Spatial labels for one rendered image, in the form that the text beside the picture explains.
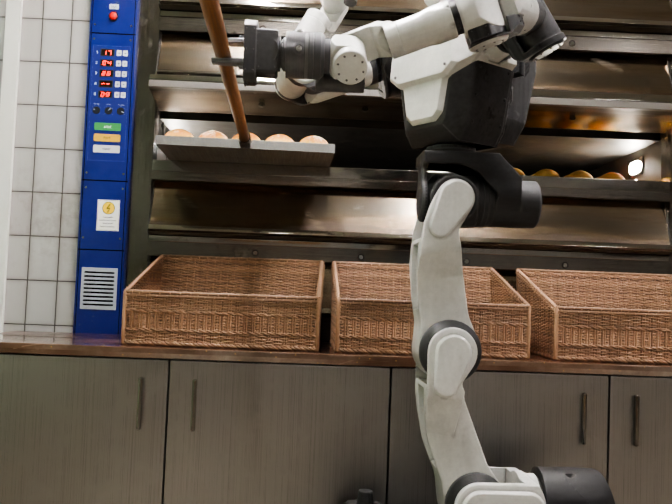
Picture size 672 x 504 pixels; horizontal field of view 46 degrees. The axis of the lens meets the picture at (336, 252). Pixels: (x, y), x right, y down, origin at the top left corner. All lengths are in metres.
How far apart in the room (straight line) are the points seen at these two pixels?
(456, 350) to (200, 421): 0.78
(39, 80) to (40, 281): 0.69
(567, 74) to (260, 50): 1.63
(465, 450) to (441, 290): 0.37
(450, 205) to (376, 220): 0.94
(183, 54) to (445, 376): 1.58
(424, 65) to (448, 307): 0.56
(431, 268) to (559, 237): 1.08
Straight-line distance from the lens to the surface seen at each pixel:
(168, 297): 2.25
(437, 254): 1.80
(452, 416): 1.83
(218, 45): 1.47
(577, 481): 1.96
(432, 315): 1.83
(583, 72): 2.98
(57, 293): 2.84
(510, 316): 2.29
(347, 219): 2.72
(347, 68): 1.49
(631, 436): 2.37
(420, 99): 1.87
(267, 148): 2.47
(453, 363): 1.79
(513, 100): 1.95
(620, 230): 2.92
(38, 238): 2.87
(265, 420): 2.20
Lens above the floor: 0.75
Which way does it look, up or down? 3 degrees up
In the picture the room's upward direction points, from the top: 2 degrees clockwise
